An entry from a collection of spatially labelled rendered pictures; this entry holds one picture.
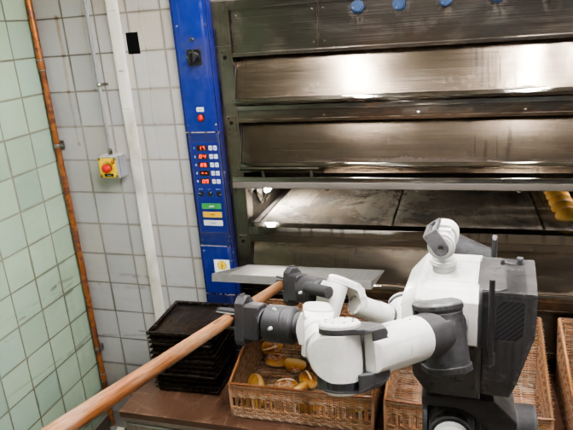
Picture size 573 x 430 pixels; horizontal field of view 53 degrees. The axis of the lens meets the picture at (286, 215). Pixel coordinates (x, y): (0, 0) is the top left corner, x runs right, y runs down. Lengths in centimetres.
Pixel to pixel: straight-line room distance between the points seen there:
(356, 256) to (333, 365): 141
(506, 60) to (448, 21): 24
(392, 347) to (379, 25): 142
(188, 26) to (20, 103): 80
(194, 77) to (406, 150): 89
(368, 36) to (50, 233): 164
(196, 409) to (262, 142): 110
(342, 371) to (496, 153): 137
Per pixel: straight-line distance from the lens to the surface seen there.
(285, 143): 235
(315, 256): 248
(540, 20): 223
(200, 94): 240
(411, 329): 114
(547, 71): 223
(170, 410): 245
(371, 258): 243
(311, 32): 228
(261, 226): 248
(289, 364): 251
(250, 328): 139
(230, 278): 198
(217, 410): 240
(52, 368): 294
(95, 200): 282
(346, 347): 105
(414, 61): 223
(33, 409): 289
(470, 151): 225
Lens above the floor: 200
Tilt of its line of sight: 18 degrees down
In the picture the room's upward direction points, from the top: 4 degrees counter-clockwise
